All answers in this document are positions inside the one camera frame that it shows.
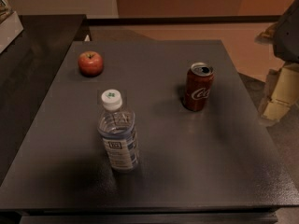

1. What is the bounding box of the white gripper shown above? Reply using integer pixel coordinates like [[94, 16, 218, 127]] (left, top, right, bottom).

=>
[[255, 0, 299, 126]]

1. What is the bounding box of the clear plastic water bottle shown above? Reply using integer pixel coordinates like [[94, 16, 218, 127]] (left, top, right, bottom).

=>
[[97, 89, 139, 173]]

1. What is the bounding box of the red Coca-Cola can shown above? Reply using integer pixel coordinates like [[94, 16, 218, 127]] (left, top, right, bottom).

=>
[[183, 62, 214, 112]]

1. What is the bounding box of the red apple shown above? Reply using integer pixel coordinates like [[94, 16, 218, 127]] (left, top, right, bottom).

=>
[[78, 51, 104, 77]]

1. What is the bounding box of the black side table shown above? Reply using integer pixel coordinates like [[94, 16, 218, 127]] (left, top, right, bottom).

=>
[[0, 14, 90, 184]]

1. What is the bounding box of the white box on side table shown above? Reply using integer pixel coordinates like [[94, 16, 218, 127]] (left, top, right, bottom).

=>
[[0, 0, 23, 53]]

